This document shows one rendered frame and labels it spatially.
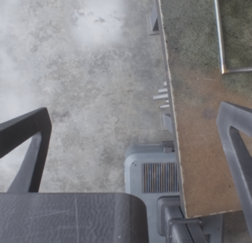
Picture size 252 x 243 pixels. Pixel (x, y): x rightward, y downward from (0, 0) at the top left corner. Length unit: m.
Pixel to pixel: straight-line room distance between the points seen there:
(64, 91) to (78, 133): 0.27
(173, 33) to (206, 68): 0.10
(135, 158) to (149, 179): 0.13
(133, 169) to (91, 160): 0.37
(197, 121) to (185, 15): 0.21
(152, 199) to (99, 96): 0.65
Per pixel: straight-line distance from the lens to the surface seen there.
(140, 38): 1.37
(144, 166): 1.12
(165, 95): 1.10
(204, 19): 0.49
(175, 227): 1.04
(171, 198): 1.17
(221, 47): 0.48
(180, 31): 0.47
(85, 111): 1.35
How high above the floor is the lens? 1.32
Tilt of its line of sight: 84 degrees down
